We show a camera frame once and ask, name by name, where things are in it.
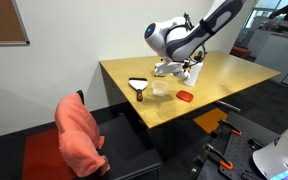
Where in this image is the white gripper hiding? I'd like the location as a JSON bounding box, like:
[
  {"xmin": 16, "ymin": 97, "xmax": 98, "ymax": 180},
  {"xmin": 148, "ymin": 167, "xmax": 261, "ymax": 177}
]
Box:
[{"xmin": 154, "ymin": 62, "xmax": 184, "ymax": 76}]

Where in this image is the clear plastic lunchbox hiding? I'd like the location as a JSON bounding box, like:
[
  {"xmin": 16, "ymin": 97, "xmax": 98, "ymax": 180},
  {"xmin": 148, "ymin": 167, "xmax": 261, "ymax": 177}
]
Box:
[{"xmin": 151, "ymin": 80, "xmax": 169, "ymax": 96}]

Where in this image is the red lunchbox lid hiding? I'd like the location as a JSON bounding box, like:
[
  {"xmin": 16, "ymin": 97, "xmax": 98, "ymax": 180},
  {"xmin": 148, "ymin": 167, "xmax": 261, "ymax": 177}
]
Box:
[{"xmin": 176, "ymin": 90, "xmax": 194, "ymax": 102}]

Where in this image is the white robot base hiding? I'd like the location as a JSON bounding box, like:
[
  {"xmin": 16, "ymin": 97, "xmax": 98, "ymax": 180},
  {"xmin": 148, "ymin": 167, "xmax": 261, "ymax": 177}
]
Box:
[{"xmin": 252, "ymin": 129, "xmax": 288, "ymax": 180}]

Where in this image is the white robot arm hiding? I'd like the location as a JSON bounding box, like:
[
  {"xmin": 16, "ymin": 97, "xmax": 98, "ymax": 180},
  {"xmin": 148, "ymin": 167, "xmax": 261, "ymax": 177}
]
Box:
[{"xmin": 144, "ymin": 0, "xmax": 246, "ymax": 76}]

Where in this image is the white water bottle black cap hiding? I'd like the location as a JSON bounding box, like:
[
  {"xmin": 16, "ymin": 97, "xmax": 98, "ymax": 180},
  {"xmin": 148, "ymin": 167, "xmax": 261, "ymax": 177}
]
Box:
[{"xmin": 184, "ymin": 62, "xmax": 203, "ymax": 86}]

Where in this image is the black chair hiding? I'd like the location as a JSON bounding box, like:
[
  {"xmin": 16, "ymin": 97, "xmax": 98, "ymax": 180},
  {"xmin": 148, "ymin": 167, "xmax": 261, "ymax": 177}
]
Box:
[{"xmin": 75, "ymin": 89, "xmax": 164, "ymax": 180}]

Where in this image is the salmon pink towel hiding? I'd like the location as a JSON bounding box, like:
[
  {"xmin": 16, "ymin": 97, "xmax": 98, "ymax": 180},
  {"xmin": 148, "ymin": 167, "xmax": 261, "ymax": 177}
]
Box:
[{"xmin": 55, "ymin": 92, "xmax": 110, "ymax": 177}]

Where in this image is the brown cork board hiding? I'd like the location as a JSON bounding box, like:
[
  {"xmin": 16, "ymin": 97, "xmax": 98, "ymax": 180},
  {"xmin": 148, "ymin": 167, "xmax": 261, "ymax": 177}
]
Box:
[{"xmin": 0, "ymin": 0, "xmax": 30, "ymax": 46}]

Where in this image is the white scraper black red handle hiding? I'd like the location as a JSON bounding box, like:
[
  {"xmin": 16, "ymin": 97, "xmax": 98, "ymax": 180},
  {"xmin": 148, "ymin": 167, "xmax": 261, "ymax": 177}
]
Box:
[{"xmin": 128, "ymin": 77, "xmax": 148, "ymax": 102}]

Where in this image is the orange handled clamp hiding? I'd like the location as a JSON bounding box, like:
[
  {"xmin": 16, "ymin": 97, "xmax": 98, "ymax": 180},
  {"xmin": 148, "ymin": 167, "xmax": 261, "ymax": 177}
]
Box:
[
  {"xmin": 205, "ymin": 144, "xmax": 234, "ymax": 170},
  {"xmin": 218, "ymin": 119, "xmax": 242, "ymax": 136}
]

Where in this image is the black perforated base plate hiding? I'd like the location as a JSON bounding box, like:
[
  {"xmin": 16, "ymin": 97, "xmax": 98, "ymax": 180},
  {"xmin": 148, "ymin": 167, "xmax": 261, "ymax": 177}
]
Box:
[{"xmin": 194, "ymin": 112, "xmax": 278, "ymax": 180}]

